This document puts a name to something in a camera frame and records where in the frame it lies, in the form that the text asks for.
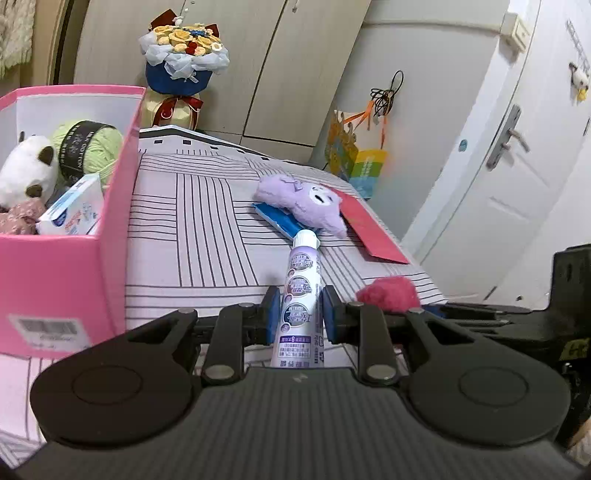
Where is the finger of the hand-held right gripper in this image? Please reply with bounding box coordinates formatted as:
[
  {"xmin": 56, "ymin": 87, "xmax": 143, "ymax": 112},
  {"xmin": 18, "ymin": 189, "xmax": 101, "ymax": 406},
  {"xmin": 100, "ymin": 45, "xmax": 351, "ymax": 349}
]
[
  {"xmin": 422, "ymin": 302, "xmax": 539, "ymax": 320},
  {"xmin": 462, "ymin": 318, "xmax": 543, "ymax": 334}
]

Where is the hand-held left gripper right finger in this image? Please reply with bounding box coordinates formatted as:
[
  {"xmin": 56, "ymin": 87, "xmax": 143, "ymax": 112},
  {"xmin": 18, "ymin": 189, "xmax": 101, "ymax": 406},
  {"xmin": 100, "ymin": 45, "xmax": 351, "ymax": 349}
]
[{"xmin": 322, "ymin": 285, "xmax": 490, "ymax": 386}]

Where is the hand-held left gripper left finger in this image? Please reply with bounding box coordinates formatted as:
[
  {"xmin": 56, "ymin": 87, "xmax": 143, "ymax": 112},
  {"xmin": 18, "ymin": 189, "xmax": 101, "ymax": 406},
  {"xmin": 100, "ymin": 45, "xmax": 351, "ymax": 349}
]
[{"xmin": 117, "ymin": 285, "xmax": 282, "ymax": 386}]

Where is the small white printed tube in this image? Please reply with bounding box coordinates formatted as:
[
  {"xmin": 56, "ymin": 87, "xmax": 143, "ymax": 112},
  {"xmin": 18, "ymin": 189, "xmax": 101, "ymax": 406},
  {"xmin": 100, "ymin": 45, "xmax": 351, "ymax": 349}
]
[{"xmin": 276, "ymin": 230, "xmax": 326, "ymax": 369}]

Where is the pink fuzzy pompom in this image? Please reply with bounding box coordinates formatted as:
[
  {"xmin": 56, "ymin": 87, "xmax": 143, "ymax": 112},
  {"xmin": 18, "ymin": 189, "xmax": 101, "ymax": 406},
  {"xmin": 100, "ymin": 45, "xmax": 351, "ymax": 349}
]
[{"xmin": 356, "ymin": 277, "xmax": 422, "ymax": 315}]

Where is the red envelope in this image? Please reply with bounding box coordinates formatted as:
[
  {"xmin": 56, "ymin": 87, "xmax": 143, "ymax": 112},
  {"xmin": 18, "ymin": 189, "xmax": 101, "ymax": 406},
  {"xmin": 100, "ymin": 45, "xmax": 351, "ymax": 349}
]
[{"xmin": 335, "ymin": 189, "xmax": 411, "ymax": 265}]

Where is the blue packet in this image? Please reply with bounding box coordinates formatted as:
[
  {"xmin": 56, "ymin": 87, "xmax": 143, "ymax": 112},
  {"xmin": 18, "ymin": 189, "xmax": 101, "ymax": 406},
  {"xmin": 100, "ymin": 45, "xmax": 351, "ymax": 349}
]
[{"xmin": 253, "ymin": 202, "xmax": 305, "ymax": 241}]

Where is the purple plush toy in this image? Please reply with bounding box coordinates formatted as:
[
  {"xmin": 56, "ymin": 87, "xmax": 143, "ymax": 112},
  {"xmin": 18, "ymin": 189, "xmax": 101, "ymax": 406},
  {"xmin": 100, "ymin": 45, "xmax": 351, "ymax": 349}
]
[{"xmin": 253, "ymin": 175, "xmax": 349, "ymax": 240}]

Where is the pink cardboard box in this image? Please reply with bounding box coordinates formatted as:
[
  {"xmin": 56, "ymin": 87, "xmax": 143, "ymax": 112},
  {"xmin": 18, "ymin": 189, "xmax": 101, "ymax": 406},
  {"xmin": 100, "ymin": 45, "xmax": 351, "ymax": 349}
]
[{"xmin": 0, "ymin": 85, "xmax": 147, "ymax": 358}]

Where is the white tissue pack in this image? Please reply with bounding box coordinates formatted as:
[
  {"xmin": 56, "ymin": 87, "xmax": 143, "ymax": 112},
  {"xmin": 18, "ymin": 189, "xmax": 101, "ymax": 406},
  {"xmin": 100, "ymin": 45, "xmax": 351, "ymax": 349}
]
[{"xmin": 36, "ymin": 174, "xmax": 105, "ymax": 236}]

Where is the green yarn ball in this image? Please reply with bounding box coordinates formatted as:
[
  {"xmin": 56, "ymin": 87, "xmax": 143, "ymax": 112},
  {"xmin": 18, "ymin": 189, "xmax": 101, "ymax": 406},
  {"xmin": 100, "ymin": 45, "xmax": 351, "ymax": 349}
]
[{"xmin": 50, "ymin": 120, "xmax": 124, "ymax": 188}]

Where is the pink floral cloth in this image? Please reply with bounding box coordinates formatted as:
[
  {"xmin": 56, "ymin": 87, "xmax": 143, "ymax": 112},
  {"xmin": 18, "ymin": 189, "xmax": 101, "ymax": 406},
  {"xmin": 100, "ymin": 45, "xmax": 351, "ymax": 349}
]
[{"xmin": 0, "ymin": 199, "xmax": 47, "ymax": 236}]

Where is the white plush cat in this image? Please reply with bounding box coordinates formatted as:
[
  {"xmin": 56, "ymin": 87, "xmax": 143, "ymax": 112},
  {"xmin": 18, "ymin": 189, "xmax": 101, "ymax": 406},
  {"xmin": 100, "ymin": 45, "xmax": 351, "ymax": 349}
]
[{"xmin": 0, "ymin": 135, "xmax": 61, "ymax": 213}]

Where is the white door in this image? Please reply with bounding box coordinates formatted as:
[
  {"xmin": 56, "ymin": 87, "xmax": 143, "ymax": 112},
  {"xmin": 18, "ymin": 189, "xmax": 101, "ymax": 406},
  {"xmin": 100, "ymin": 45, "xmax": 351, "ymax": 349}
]
[{"xmin": 402, "ymin": 0, "xmax": 591, "ymax": 305}]

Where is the striped bed sheet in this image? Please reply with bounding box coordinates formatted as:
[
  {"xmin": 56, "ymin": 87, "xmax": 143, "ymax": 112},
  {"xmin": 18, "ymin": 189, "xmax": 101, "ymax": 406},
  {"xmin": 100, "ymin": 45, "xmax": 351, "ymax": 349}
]
[{"xmin": 0, "ymin": 124, "xmax": 448, "ymax": 444}]

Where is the colourful paper gift bag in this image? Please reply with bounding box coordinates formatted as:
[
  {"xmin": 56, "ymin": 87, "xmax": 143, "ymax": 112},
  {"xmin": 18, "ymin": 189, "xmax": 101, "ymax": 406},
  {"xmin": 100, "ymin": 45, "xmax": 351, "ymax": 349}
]
[{"xmin": 323, "ymin": 99, "xmax": 389, "ymax": 200}]

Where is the small duck plush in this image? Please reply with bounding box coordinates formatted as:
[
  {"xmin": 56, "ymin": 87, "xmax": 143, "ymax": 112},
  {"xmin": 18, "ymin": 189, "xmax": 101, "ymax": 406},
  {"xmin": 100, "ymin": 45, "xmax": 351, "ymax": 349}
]
[{"xmin": 569, "ymin": 62, "xmax": 591, "ymax": 102}]

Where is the grey wooden wardrobe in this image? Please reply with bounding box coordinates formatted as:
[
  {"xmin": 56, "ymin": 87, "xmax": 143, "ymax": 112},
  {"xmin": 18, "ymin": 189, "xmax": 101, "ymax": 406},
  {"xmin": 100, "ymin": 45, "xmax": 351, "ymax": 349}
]
[{"xmin": 74, "ymin": 0, "xmax": 370, "ymax": 164}]

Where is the flower bouquet with blue wrap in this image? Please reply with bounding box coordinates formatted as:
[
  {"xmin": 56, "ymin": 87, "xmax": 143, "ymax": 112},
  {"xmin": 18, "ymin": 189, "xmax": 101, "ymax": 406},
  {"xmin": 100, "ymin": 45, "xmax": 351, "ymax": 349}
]
[{"xmin": 139, "ymin": 7, "xmax": 230, "ymax": 132}]

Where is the white fleece pajama top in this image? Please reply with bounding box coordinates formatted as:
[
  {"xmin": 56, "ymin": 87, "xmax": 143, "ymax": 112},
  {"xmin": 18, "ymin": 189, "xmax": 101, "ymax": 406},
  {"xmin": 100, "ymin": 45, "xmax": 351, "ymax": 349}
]
[{"xmin": 0, "ymin": 0, "xmax": 35, "ymax": 81}]

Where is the metal door handle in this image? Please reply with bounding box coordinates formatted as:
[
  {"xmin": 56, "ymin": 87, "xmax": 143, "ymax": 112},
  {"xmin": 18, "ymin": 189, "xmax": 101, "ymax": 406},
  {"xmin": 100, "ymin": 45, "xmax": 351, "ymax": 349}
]
[{"xmin": 486, "ymin": 105, "xmax": 532, "ymax": 171}]

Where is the bundle of hanging cables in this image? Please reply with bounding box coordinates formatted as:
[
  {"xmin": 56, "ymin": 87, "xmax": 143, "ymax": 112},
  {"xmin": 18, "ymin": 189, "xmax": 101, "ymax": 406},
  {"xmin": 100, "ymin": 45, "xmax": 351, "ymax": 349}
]
[{"xmin": 369, "ymin": 70, "xmax": 404, "ymax": 116}]

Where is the beige wall switch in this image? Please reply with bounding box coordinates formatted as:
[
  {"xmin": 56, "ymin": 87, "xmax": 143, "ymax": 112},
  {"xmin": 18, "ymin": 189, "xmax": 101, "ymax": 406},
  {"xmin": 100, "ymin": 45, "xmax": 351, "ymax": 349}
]
[{"xmin": 501, "ymin": 11, "xmax": 532, "ymax": 52}]

